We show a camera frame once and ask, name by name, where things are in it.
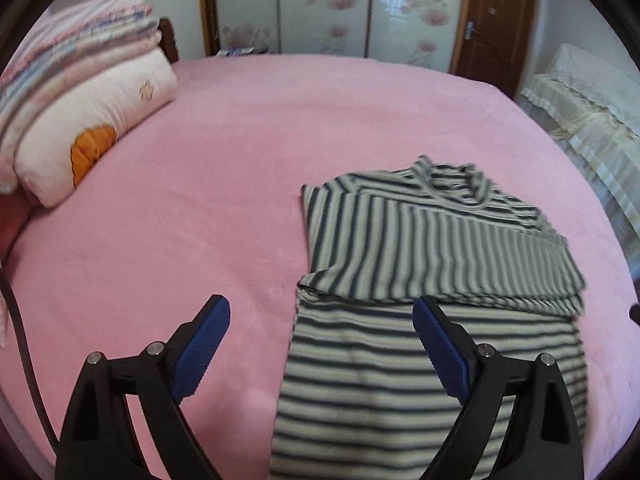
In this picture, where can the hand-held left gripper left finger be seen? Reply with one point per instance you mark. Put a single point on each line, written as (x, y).
(200, 350)

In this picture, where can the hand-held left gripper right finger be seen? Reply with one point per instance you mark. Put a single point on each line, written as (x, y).
(442, 350)

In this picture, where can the black white striped sweater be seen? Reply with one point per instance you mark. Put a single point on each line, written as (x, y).
(380, 240)

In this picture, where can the pink bed sheet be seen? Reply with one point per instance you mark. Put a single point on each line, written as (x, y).
(200, 185)

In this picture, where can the white pillow orange print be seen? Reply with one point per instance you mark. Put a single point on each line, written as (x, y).
(100, 125)

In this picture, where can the dark wooden headboard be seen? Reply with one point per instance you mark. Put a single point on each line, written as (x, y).
(170, 40)

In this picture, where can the folded pink striped quilts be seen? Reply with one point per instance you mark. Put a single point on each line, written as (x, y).
(65, 60)

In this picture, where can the brown wooden door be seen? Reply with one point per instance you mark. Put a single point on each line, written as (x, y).
(495, 25)

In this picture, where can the floral sliding door wardrobe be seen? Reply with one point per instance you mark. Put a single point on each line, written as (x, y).
(325, 5)

